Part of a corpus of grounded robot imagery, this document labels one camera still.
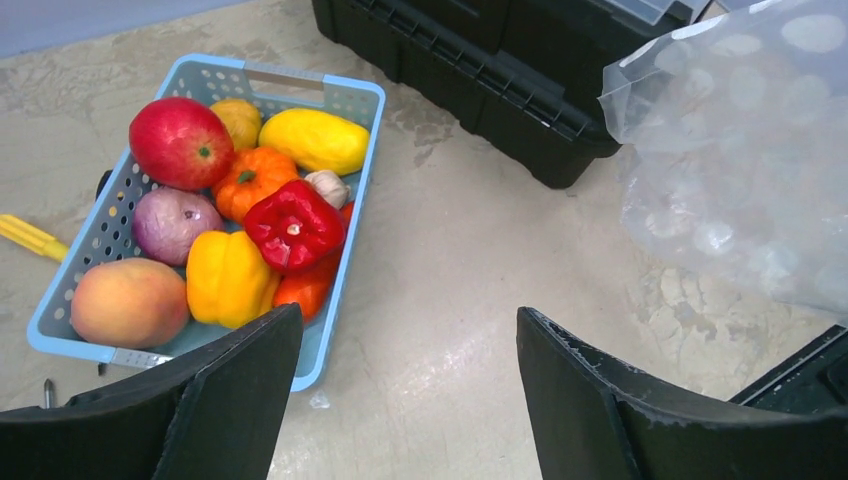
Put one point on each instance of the yellow bell pepper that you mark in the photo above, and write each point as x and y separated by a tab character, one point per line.
228	282

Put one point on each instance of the red bell pepper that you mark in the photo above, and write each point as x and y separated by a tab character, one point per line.
295	227

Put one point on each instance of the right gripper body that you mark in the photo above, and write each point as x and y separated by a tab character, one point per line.
812	380

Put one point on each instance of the black plastic toolbox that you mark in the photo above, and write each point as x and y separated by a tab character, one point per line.
525	75

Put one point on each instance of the yellow lemon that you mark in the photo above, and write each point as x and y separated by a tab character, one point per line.
242	120

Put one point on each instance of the polka dot zip bag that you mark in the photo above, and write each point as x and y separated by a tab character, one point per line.
737	127

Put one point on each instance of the small orange pumpkin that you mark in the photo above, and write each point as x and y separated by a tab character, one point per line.
255	174

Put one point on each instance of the yellow handle screwdriver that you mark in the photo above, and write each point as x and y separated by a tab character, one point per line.
32	238

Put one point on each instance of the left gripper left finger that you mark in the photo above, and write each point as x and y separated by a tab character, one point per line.
212	413

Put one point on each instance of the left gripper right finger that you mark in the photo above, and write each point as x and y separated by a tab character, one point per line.
594	416

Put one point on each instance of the red apple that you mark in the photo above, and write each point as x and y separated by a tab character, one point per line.
181	143

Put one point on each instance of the yellow squash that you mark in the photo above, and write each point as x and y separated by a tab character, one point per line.
316	140

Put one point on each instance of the red onion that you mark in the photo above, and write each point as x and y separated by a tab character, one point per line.
167	221

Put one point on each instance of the garlic bulb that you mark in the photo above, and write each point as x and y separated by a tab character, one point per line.
330	186

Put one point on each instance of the peach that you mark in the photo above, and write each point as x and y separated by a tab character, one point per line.
133	303

